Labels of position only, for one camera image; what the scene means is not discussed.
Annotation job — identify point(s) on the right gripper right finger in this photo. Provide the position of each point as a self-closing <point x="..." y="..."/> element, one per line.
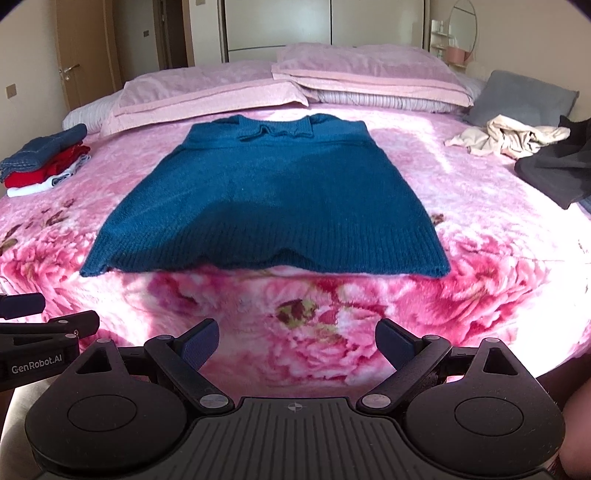
<point x="414" y="360"/>

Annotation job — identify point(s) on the grey blue cushion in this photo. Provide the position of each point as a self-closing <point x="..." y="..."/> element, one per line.
<point x="525" y="99"/>

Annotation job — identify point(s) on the pink floral bed blanket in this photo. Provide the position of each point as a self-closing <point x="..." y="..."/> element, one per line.
<point x="520" y="269"/>

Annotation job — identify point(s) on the white wardrobe sliding doors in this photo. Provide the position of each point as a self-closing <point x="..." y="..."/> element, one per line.
<point x="258" y="29"/>

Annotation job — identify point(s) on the pink pillow near cushion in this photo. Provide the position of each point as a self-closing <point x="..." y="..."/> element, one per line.
<point x="383" y="76"/>

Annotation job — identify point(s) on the folded white garment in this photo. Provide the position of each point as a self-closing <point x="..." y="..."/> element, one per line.
<point x="51" y="182"/>

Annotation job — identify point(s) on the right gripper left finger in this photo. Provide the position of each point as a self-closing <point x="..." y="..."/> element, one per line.
<point x="179" y="359"/>

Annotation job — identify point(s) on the person's right hand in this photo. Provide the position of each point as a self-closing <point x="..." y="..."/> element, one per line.
<point x="575" y="453"/>

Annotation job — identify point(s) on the folded red garment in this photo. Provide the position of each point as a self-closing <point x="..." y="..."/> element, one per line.
<point x="56" y="165"/>

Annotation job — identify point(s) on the blue knit sweater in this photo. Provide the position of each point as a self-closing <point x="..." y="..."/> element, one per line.
<point x="316" y="193"/>

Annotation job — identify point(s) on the black trousers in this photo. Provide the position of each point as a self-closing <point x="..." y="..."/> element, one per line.
<point x="561" y="171"/>

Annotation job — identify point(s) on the white shelf organizer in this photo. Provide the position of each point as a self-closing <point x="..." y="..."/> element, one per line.
<point x="440" y="38"/>

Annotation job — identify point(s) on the pink tissue box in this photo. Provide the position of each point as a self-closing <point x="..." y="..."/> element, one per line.
<point x="456" y="55"/>

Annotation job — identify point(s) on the beige crumpled garment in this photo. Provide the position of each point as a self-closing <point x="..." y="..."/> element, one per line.
<point x="506" y="136"/>

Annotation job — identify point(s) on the blue denim jeans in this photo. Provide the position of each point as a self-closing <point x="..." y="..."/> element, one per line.
<point x="586" y="204"/>

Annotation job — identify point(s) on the oval vanity mirror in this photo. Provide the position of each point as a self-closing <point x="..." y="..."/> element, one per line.
<point x="463" y="25"/>

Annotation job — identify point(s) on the wooden room door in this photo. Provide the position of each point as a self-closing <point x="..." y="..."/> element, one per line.
<point x="86" y="50"/>

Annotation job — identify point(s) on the pink pillow far side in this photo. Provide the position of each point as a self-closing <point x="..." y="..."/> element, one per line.
<point x="186" y="93"/>

